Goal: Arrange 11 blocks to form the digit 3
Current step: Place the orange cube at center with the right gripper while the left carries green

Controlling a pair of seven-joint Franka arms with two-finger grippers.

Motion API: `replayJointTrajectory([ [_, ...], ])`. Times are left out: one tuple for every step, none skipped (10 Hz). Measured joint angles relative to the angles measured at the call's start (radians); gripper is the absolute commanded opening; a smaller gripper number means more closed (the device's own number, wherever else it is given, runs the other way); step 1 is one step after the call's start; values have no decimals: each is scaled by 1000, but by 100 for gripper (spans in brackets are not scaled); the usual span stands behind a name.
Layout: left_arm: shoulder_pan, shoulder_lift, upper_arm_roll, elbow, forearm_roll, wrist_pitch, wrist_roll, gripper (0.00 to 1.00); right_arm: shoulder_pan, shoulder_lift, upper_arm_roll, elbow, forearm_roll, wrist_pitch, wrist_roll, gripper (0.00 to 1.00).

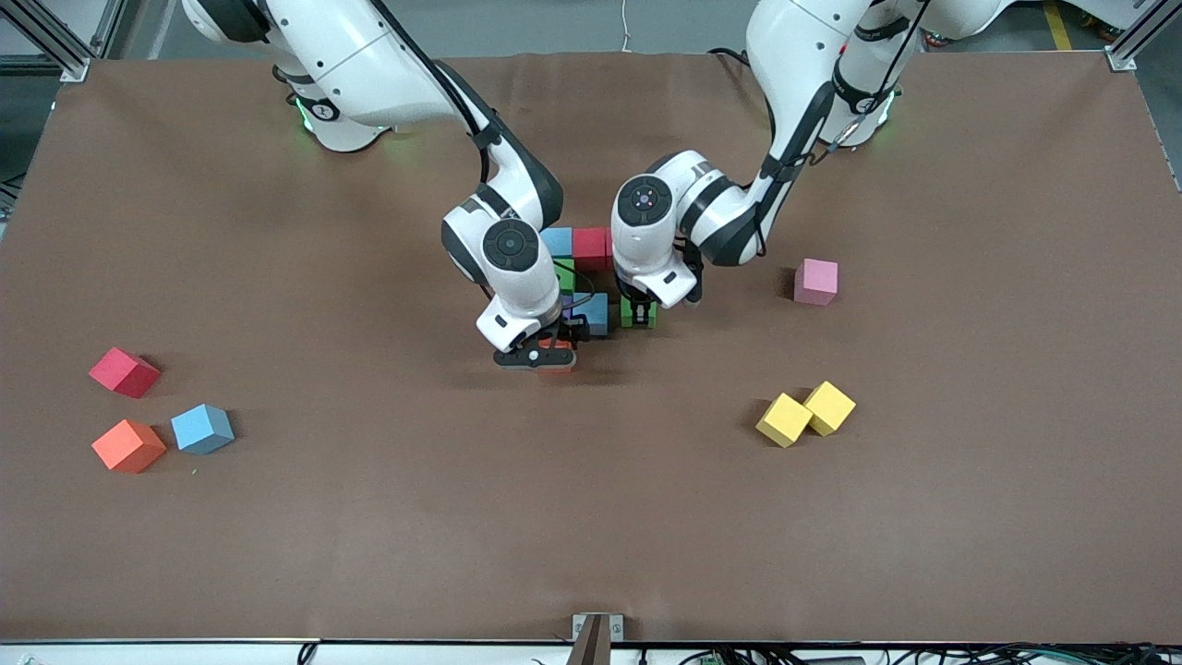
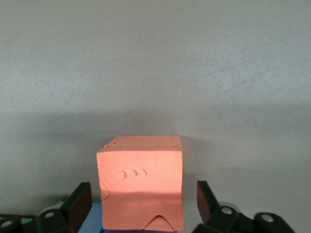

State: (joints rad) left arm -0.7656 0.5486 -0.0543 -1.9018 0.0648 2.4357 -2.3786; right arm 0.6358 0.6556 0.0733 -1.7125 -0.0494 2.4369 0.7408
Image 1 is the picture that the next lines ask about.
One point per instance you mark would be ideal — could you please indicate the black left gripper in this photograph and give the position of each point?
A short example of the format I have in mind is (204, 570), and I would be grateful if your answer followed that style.
(637, 300)

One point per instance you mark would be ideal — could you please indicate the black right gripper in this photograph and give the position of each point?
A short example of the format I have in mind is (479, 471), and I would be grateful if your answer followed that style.
(570, 325)

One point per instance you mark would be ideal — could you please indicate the green foam block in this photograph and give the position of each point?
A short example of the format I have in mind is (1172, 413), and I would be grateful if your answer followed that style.
(624, 319)
(565, 277)

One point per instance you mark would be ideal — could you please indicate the orange foam block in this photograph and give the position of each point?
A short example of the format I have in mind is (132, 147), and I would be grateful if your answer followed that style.
(128, 446)
(552, 344)

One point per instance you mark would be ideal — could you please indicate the blue foam block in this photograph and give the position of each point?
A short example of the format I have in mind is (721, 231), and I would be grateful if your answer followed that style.
(558, 242)
(596, 316)
(202, 429)

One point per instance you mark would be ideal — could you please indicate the purple foam block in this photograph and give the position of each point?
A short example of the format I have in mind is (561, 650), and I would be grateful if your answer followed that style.
(566, 303)

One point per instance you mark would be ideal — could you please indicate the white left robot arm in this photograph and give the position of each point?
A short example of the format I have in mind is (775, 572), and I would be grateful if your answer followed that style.
(794, 46)

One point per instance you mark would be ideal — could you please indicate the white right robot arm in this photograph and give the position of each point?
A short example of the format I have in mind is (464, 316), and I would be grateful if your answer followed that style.
(369, 65)

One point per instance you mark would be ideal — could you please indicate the pink foam block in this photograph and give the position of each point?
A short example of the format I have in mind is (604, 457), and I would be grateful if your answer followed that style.
(816, 282)

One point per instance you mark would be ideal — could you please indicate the yellow foam block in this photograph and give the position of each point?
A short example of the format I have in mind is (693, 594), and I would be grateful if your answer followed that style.
(784, 420)
(828, 408)

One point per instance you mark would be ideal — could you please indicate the brown table mat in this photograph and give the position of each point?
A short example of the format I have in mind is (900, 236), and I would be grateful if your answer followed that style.
(591, 517)

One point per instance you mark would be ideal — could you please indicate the crimson foam block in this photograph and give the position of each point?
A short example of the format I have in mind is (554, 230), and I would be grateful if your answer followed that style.
(125, 374)

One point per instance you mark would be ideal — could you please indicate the yellow floor tape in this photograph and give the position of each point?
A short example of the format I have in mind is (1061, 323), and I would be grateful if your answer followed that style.
(1057, 23)

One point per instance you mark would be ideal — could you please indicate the white background machine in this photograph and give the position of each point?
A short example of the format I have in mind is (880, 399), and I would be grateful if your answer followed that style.
(1108, 9)

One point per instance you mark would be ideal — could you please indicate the metal table bracket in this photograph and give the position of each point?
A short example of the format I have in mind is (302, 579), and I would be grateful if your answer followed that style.
(580, 628)

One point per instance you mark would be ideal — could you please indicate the aluminium frame post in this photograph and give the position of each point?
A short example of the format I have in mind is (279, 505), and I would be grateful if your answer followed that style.
(1123, 59)
(51, 42)

